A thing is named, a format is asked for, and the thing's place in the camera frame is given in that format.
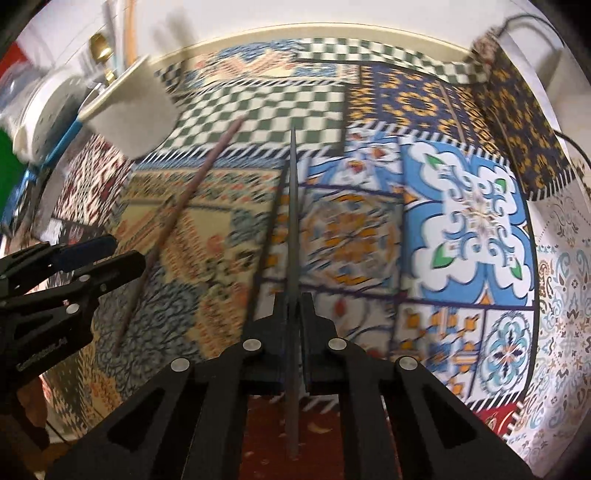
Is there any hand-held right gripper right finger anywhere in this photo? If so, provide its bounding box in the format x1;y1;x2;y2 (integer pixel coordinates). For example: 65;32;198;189
302;295;541;480

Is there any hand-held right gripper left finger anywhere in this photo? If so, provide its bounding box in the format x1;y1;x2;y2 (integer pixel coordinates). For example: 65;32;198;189
44;293;289;480

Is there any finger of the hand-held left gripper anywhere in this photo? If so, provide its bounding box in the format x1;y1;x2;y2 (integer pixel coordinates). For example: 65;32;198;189
0;251;147;319
0;234;117;284

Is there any dark chopstick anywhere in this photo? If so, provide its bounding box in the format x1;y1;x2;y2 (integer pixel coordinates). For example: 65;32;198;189
247;159;291;333

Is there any grey chopstick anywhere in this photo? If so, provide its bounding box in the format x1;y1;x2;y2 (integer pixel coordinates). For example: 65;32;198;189
171;11;191;51
287;127;303;460

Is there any white cup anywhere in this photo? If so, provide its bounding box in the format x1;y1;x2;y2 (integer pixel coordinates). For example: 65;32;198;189
79;54;180;160

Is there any brown wooden chopstick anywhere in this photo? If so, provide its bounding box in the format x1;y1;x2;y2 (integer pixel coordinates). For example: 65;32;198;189
111;116;246;356

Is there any gold spoon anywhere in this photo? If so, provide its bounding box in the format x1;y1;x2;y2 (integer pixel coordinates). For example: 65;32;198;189
88;32;117;86

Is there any yellow wooden chopstick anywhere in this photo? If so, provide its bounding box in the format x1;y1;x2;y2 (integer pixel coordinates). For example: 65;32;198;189
124;0;140;65

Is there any green object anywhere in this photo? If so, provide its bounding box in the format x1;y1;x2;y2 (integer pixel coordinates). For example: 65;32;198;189
0;131;27;219

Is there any blue stick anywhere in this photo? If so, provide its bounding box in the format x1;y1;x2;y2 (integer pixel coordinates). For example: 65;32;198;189
34;113;88;167

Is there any white round container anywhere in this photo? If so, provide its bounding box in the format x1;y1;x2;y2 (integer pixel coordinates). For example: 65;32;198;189
13;75;108;163

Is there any patterned patchwork tablecloth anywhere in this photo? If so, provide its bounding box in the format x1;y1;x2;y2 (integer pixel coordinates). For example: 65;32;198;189
37;39;591;480

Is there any patterned paper bag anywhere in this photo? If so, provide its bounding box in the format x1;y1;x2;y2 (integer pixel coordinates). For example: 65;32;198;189
470;36;579;202

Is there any black cable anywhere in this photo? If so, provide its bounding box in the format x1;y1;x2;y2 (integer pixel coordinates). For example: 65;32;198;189
496;13;591;169

